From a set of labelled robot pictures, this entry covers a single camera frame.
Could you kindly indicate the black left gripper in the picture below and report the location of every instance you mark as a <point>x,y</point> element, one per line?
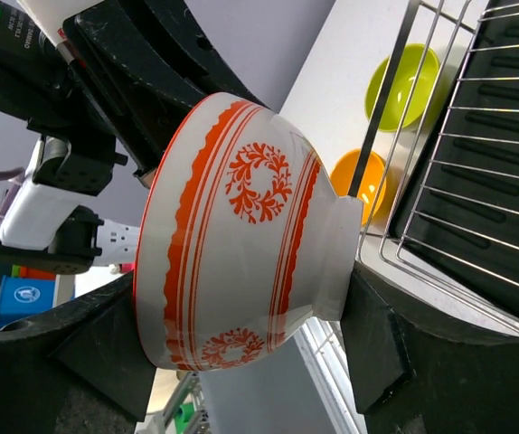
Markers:
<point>37,87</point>

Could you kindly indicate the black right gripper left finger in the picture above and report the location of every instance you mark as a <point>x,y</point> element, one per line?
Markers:
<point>77,368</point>

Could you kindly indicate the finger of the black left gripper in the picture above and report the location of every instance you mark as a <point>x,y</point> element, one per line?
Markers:
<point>170,29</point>

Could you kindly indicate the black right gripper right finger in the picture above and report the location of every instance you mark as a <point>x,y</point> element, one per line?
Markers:
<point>415,369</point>

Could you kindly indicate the white bowl red ornaments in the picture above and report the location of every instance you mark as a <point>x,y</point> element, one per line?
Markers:
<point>243,239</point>

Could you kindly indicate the lime green bowl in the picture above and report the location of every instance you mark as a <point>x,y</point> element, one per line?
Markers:
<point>416,75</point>

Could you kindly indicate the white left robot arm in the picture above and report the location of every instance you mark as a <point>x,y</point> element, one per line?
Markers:
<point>44,221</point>

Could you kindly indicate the black drip tray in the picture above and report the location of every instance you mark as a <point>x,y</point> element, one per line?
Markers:
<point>460,211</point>

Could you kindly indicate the yellow orange plastic bowl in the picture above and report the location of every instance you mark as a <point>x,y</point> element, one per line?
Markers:
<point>377,200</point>

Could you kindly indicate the steel wire dish rack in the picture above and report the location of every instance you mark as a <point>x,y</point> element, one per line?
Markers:
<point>448,28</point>

